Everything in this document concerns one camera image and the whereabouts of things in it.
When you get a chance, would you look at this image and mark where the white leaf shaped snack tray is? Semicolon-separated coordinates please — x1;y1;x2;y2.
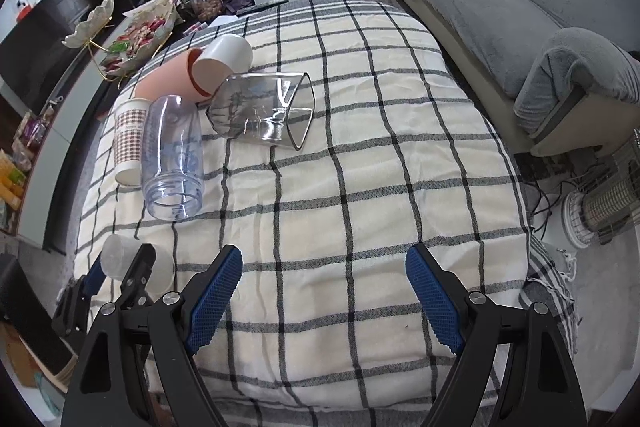
99;0;177;78

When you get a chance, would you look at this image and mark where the white red patterned cup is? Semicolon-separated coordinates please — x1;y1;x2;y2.
113;98;151;187

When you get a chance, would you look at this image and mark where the small white leaf dish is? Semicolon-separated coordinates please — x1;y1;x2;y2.
62;0;114;49

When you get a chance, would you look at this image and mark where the frosted translucent cup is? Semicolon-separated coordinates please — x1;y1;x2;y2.
101;234;175;299

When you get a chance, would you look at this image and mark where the white black checked tablecloth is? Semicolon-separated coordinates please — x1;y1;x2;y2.
74;0;576;426

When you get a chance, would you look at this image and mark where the grey sofa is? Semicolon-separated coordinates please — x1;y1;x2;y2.
402;0;639;157

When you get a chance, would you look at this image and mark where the black tv cabinet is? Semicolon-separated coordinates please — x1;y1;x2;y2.
1;0;149;112

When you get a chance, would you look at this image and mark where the pink cup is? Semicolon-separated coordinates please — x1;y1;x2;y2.
134;48;212;103

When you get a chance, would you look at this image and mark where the clear plastic bottle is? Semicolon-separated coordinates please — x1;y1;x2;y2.
141;94;204;221

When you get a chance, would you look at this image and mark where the white electric heater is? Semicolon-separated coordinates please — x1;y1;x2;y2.
562;128;640;249

